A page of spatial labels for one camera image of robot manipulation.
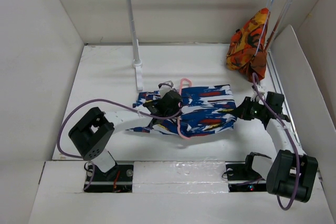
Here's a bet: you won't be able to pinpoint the pink plastic hanger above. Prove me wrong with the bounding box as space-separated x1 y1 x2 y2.
176 78 192 141

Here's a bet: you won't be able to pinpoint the blue white red patterned trousers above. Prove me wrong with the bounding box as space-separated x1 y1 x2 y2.
129 84 237 138

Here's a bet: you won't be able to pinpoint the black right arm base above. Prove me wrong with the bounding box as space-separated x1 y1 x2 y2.
222 161 267 193

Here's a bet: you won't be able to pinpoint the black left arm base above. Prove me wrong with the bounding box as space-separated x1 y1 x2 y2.
83 162 134 193

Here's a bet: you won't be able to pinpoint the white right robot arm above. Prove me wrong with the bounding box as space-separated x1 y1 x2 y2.
231 91 318 202

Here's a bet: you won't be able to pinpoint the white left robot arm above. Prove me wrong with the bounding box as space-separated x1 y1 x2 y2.
68 90 182 180

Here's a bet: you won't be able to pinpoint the orange camouflage garment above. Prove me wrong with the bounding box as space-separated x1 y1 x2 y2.
226 7 270 82

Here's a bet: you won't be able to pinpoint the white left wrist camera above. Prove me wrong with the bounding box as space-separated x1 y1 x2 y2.
158 81 175 97

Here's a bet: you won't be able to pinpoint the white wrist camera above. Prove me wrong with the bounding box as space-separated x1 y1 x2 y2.
158 81 175 97
251 84 266 102

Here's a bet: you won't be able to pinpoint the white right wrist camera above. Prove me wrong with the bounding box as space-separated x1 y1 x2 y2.
251 84 266 102

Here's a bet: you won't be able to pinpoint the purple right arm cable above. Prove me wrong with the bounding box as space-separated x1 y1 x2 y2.
251 73 302 211

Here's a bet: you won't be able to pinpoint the light blue wire hanger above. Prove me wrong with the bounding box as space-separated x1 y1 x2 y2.
254 0 275 57

